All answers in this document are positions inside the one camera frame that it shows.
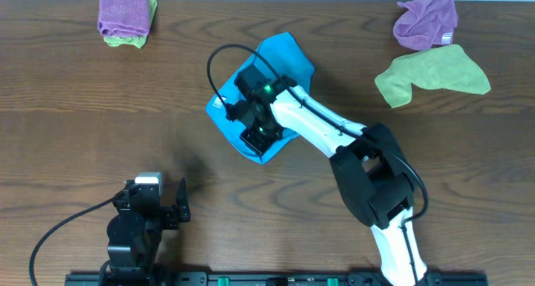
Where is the blue microfibre cloth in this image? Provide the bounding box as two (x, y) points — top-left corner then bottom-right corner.
(206, 32), (315, 165)

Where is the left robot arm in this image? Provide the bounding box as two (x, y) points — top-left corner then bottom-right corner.
(98, 172), (191, 285)

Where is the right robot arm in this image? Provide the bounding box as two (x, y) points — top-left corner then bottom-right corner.
(230, 65), (427, 285)

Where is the folded green cloth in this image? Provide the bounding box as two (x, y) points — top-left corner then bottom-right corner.
(104, 0), (158, 49)

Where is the folded purple cloth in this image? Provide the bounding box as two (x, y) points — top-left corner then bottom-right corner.
(98, 0), (150, 37)

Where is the crumpled green cloth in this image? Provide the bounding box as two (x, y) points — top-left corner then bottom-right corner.
(374, 44), (491, 108)

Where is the crumpled purple cloth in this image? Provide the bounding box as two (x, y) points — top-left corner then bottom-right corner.
(393, 0), (459, 51)

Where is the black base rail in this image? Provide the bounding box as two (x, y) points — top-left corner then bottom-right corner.
(64, 270), (489, 286)

